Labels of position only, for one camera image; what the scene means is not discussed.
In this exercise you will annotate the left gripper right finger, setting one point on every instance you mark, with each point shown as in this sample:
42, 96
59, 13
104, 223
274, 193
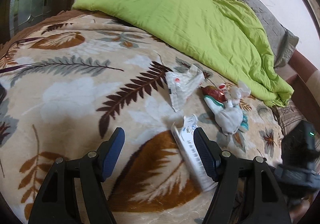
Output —
209, 152

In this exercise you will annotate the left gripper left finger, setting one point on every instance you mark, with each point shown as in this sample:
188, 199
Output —
109, 151

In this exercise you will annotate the white medicine box blue text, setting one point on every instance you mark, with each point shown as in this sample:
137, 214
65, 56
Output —
184, 137

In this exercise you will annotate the crumpled white tissue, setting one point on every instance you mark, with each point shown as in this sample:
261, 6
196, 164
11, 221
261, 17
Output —
234, 94

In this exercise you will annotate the teal white packet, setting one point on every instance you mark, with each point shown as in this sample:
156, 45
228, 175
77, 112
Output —
229, 119

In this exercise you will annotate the striped brown pillow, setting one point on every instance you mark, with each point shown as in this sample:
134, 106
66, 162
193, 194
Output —
288, 117

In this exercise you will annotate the dark red candy wrapper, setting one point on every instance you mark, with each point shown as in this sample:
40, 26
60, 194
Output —
214, 93

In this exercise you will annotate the white plastic pouch wrapper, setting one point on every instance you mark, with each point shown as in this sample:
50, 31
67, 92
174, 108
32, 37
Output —
182, 85

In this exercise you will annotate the leaf pattern fleece blanket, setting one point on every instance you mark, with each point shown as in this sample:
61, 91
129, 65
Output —
73, 79

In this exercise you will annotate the brown beige headboard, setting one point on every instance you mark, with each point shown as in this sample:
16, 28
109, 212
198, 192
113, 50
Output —
303, 76

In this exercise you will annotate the grey quilted pillow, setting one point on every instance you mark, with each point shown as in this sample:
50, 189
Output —
282, 41

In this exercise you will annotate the green quilt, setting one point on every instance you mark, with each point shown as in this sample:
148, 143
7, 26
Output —
224, 35

